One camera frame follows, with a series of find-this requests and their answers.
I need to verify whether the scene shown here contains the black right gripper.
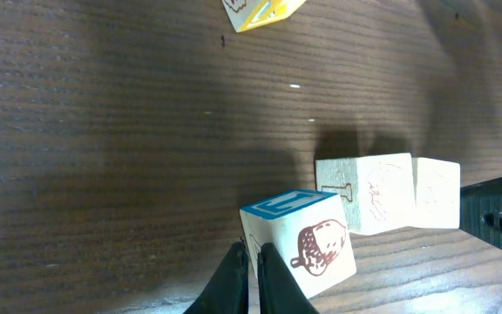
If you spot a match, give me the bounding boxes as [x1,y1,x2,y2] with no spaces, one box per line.
[460,177,502,249]

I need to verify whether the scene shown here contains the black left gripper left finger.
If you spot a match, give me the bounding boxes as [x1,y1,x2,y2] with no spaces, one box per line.
[184,242,248,314]

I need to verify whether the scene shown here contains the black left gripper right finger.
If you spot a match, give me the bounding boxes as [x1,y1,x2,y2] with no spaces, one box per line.
[257,242,318,314]

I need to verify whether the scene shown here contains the acorn picture wooden block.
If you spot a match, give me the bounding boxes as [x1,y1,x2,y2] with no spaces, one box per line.
[240,189,356,298]

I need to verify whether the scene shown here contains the red printed wooden block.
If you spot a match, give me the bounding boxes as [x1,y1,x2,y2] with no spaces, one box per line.
[315,153,416,236]

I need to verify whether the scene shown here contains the yellow sided wooden block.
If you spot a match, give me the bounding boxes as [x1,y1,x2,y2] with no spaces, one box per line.
[221,0,306,33]

